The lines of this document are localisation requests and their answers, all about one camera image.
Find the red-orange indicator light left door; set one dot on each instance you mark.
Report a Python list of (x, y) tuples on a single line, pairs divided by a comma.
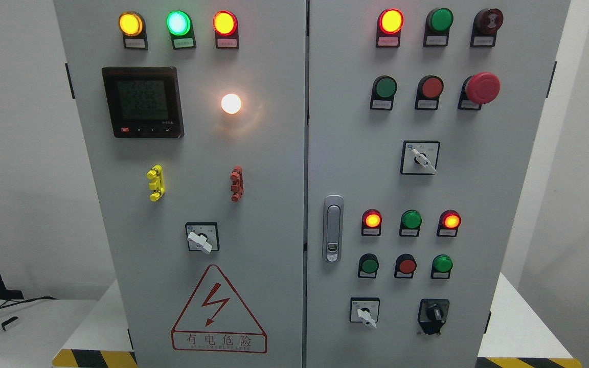
[(225, 25)]

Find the white lit indicator lamp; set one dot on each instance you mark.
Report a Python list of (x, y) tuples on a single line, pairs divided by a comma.
[(231, 103)]

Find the red lit indicator top right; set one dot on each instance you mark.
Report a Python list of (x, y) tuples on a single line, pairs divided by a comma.
[(388, 32)]

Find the red lit indicator middle left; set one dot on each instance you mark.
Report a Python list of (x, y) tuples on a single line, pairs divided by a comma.
[(371, 223)]

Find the white selector switch lower right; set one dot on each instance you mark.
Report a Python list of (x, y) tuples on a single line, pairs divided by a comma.
[(364, 310)]

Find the green push button lower left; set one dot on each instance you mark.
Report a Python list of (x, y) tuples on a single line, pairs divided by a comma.
[(368, 266)]

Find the black yellow hazard tape right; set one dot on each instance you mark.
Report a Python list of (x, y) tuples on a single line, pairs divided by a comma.
[(528, 362)]

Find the black digital power meter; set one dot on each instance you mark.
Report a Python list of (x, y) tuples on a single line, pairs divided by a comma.
[(144, 102)]

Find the red push button lower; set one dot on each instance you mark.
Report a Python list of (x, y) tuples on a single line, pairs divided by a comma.
[(405, 266)]

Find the red lit indicator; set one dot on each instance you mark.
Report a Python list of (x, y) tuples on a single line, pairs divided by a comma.
[(388, 32), (449, 223), (371, 223)]

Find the red push button upper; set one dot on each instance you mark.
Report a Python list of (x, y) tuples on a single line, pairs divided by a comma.
[(428, 93)]

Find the red emergency stop button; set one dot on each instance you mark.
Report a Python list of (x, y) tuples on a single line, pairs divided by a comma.
[(478, 90)]

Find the small white black adapter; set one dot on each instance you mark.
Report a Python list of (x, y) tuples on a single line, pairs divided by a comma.
[(10, 323)]

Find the yellow indicator light top left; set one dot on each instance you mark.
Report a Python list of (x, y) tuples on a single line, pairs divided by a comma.
[(133, 31)]

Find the black rotary knob switch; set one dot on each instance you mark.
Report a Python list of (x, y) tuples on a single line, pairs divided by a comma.
[(432, 314)]

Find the green indicator middle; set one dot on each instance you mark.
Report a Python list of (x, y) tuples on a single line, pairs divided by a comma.
[(410, 223)]

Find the yellow terminal connector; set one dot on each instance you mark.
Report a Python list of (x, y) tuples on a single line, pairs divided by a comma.
[(156, 183)]

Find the white selector switch upper right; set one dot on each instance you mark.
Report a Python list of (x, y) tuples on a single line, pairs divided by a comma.
[(419, 157)]

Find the dark red buzzer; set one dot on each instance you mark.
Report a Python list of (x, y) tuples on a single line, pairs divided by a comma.
[(486, 24)]

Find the green indicator top right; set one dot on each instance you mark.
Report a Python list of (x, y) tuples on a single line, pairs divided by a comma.
[(437, 27)]

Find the red push button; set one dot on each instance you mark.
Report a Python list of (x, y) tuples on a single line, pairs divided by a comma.
[(405, 266), (428, 93)]

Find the green push button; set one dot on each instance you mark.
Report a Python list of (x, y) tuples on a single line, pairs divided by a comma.
[(441, 267), (383, 91), (368, 266)]

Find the green lit indicator light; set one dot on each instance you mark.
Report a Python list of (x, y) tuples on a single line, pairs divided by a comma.
[(181, 30)]

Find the silver door handle lock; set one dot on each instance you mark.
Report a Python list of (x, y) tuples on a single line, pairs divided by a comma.
[(332, 227)]

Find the black yellow hazard tape left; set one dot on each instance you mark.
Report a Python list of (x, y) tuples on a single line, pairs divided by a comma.
[(94, 358)]

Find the white selector switch left door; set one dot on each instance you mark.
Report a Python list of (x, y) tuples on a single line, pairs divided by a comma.
[(202, 236)]

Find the green push button lower right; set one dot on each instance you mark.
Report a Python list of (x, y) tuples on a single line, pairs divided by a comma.
[(441, 267)]

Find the white selector switch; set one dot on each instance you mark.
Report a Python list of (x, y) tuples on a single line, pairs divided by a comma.
[(364, 310), (419, 157)]

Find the red electrical warning sticker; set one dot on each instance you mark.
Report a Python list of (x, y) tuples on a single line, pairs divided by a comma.
[(216, 319)]

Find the black yellow hazard tape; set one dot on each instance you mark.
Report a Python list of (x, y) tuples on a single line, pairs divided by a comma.
[(528, 362), (94, 358)]

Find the grey electrical cabinet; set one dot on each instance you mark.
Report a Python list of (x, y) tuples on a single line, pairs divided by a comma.
[(304, 71)]

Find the red terminal connector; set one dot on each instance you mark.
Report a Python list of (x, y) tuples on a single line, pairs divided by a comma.
[(237, 188)]

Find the green push button upper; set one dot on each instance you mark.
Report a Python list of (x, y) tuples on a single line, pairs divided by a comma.
[(383, 91)]

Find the red lit indicator middle right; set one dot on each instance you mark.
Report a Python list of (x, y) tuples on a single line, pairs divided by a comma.
[(449, 223)]

